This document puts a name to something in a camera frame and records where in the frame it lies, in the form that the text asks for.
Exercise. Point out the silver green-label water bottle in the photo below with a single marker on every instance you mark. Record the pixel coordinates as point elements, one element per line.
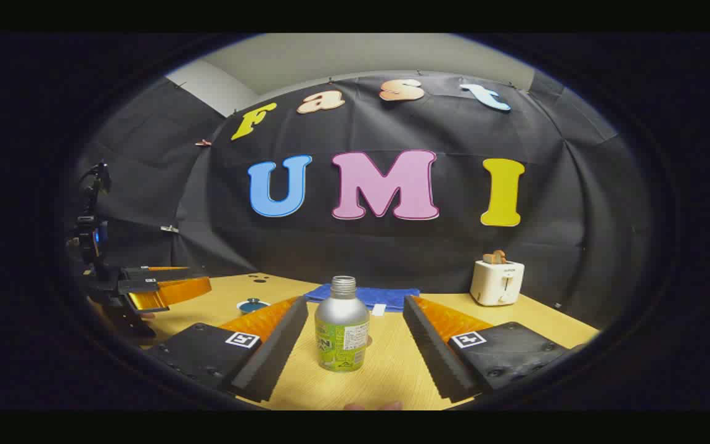
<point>341,320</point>

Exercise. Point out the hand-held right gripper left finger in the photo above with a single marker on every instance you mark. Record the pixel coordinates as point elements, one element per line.
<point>275,351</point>

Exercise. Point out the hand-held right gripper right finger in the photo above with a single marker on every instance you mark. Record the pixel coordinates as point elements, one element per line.
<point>432,351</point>

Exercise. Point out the cream toaster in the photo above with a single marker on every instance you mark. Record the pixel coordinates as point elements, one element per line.
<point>495,282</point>

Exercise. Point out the folded blue towel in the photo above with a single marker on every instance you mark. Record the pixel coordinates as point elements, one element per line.
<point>386,297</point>

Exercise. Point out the silver metal clip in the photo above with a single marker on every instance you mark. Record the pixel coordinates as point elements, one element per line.
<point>169,229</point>

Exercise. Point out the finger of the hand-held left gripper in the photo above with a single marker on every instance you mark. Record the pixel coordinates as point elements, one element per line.
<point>145,274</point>
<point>173,293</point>

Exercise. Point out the toast bread slice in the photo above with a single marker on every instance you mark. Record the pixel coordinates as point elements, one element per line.
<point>495,256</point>

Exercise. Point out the black backdrop cloth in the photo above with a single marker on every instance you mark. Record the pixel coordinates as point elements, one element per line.
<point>392,246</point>

